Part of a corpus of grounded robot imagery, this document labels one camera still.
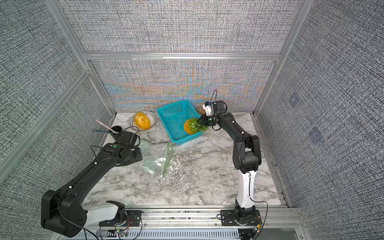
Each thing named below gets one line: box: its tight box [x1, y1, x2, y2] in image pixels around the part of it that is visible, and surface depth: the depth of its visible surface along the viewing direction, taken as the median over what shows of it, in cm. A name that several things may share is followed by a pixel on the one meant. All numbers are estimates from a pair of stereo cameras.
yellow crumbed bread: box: [134, 112, 151, 130], surface depth 109 cm
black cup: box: [111, 125, 123, 141], surface depth 101 cm
